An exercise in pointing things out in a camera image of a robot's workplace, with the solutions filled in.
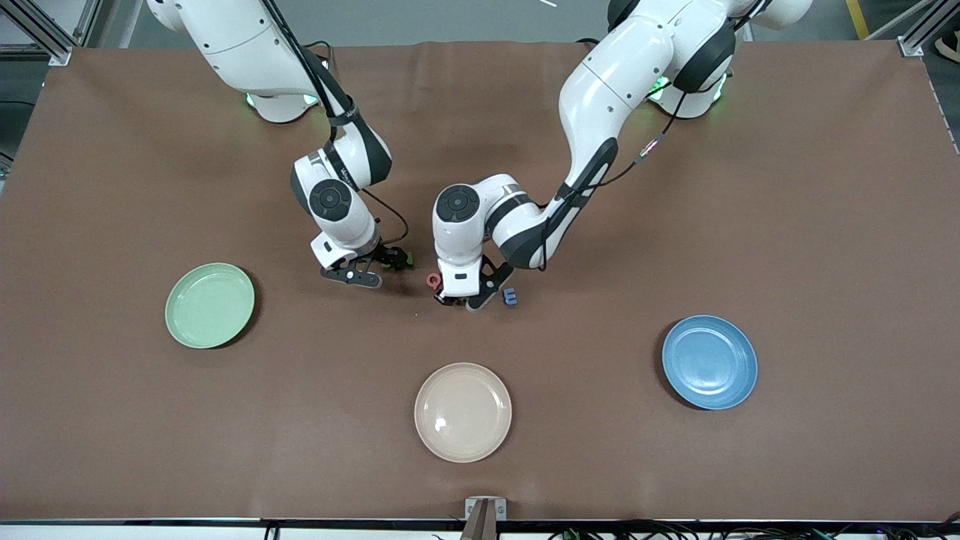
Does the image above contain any beige round plate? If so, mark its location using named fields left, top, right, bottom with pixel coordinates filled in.
left=414, top=362, right=513, bottom=464

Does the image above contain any green round plate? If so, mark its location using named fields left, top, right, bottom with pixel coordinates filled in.
left=165, top=262, right=256, bottom=350

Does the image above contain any brown table cover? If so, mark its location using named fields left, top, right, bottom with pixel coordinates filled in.
left=0, top=41, right=960, bottom=522

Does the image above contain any blue round plate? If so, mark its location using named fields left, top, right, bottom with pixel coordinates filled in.
left=661, top=315, right=759, bottom=411

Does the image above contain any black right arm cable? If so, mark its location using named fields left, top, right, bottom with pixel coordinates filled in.
left=259, top=0, right=412, bottom=248

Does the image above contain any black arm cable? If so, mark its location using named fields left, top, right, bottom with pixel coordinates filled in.
left=259, top=0, right=412, bottom=248
left=536, top=0, right=773, bottom=272

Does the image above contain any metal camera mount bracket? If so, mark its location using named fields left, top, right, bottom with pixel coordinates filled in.
left=463, top=496, right=509, bottom=540

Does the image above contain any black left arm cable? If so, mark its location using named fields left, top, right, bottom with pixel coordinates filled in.
left=536, top=0, right=773, bottom=272

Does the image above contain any aluminium frame post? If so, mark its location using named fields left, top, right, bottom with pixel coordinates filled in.
left=0, top=0, right=121, bottom=67
left=896, top=0, right=960, bottom=57

